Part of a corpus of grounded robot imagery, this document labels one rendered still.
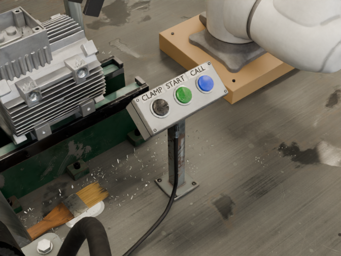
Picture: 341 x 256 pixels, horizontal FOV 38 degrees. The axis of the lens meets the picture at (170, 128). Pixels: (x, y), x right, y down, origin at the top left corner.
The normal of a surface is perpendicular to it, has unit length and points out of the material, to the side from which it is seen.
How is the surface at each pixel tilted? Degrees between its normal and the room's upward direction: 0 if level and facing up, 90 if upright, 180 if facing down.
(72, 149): 90
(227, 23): 99
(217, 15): 92
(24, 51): 90
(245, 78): 2
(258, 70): 2
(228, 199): 0
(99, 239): 28
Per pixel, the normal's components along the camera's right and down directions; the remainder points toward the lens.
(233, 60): -0.05, -0.47
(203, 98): 0.35, -0.25
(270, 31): -0.76, 0.26
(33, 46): 0.63, 0.54
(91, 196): 0.02, -0.70
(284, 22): -0.62, -0.06
